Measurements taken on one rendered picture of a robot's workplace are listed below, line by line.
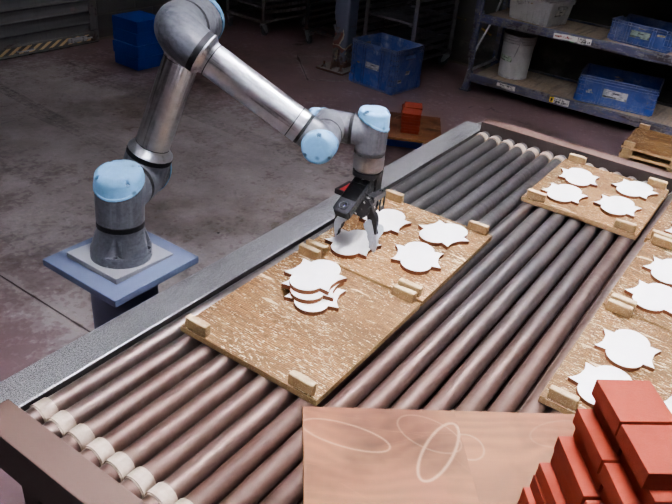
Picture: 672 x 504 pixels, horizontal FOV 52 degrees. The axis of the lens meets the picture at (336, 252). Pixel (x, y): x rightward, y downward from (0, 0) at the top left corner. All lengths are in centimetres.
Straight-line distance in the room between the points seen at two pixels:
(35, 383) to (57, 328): 166
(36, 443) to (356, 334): 64
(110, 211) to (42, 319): 148
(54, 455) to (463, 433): 65
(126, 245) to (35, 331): 139
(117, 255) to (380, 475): 95
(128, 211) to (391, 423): 87
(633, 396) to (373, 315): 77
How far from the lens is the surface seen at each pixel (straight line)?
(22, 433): 128
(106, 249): 176
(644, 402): 88
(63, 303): 322
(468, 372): 146
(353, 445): 110
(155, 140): 178
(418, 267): 170
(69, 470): 121
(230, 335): 145
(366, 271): 168
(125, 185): 169
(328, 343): 144
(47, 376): 143
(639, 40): 597
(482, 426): 117
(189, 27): 154
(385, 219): 189
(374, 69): 600
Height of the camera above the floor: 184
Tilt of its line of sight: 31 degrees down
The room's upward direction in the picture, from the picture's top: 6 degrees clockwise
